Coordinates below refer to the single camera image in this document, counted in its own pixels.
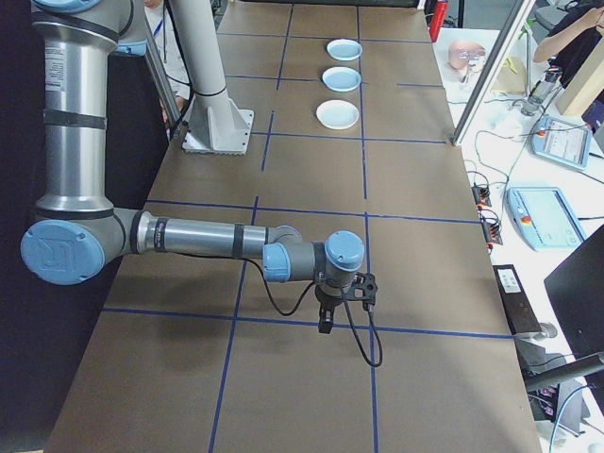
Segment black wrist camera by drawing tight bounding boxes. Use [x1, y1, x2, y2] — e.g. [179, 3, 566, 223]
[346, 270, 379, 312]

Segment pink bowl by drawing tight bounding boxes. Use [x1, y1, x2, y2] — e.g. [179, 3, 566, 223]
[447, 40, 488, 76]

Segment person in white shirt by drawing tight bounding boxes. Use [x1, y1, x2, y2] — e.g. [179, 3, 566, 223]
[141, 0, 194, 119]

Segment red cylinder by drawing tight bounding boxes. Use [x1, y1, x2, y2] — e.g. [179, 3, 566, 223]
[424, 0, 449, 44]

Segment black box with white label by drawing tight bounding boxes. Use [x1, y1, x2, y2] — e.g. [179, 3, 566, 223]
[492, 263, 544, 337]

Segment light blue teach pendant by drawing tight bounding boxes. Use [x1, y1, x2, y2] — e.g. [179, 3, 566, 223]
[506, 186, 589, 252]
[530, 114, 594, 172]

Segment clear bottle with black cap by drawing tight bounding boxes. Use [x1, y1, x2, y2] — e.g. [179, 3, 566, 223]
[520, 68, 563, 118]

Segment tan wooden block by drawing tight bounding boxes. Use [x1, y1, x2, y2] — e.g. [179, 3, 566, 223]
[555, 27, 604, 118]

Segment black pendant cable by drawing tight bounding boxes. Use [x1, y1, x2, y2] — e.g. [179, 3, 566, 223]
[464, 129, 537, 190]

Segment black camera cable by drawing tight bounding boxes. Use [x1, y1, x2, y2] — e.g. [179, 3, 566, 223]
[345, 300, 385, 370]

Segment tall aluminium frame post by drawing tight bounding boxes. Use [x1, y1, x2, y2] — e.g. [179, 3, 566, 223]
[445, 0, 539, 148]

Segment crumpled white tissue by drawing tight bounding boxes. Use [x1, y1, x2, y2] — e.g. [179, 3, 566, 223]
[490, 115, 525, 141]

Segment light blue ceramic plate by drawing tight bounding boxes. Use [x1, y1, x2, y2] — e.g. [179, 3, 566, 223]
[326, 39, 363, 61]
[321, 66, 363, 93]

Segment black orange connector block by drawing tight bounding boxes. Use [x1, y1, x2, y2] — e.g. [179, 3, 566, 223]
[471, 172, 495, 209]
[478, 210, 504, 254]

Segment person in black shirt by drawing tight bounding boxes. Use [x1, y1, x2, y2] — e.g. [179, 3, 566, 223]
[532, 0, 604, 91]

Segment silver aluminium extrusion bar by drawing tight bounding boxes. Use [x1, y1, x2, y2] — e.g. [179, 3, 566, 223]
[140, 11, 185, 143]

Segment black monitor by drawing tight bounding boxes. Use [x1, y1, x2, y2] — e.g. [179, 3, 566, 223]
[543, 229, 604, 360]

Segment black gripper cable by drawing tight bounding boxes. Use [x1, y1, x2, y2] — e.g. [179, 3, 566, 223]
[244, 258, 318, 318]

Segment white pedestal column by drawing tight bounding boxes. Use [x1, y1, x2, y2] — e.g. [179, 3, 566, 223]
[164, 0, 256, 156]

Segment white ceramic plate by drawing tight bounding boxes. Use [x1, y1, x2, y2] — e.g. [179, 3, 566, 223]
[315, 99, 359, 131]

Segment light blue cable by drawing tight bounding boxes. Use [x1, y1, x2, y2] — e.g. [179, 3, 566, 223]
[548, 380, 596, 453]

